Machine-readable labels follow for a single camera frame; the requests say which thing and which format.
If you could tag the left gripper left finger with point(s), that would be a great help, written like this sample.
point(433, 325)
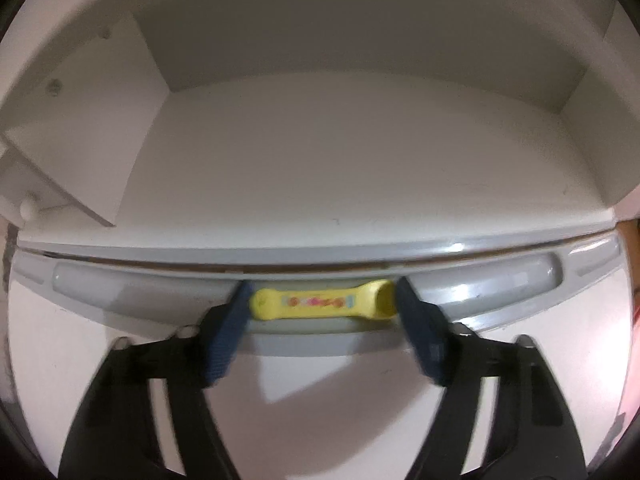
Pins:
point(145, 414)

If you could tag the yellow plastic spoon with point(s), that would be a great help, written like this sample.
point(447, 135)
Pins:
point(374, 301)

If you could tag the grey plastic tray rim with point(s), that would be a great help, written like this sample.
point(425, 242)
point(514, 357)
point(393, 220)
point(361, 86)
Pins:
point(483, 293)

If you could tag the white shelf cabinet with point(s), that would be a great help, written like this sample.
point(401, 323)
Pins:
point(317, 131)

